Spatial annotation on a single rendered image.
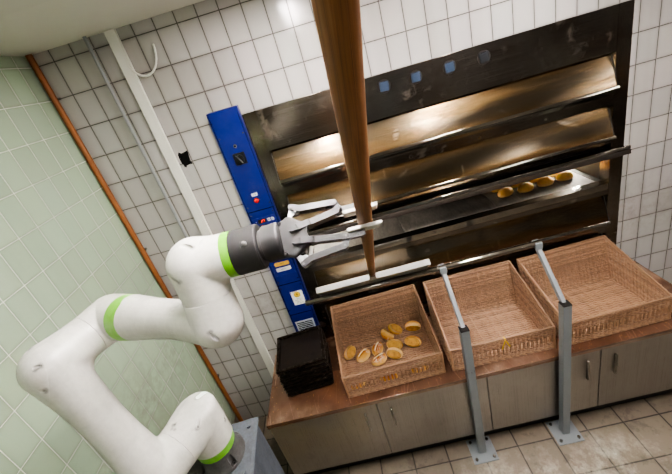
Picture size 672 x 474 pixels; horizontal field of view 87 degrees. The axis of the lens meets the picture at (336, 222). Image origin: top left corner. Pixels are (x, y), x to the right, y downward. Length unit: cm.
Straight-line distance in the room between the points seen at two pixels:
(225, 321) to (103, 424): 48
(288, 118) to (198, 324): 133
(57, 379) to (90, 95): 143
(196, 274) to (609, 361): 220
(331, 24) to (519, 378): 217
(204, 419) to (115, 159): 142
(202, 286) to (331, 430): 169
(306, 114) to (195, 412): 136
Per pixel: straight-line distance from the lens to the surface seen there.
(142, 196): 220
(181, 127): 201
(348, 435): 235
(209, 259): 71
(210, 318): 75
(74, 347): 109
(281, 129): 190
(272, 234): 69
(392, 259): 224
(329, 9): 24
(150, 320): 92
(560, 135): 232
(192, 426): 123
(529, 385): 237
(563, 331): 209
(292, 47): 187
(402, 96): 193
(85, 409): 111
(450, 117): 202
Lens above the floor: 225
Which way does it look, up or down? 25 degrees down
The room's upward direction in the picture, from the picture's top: 17 degrees counter-clockwise
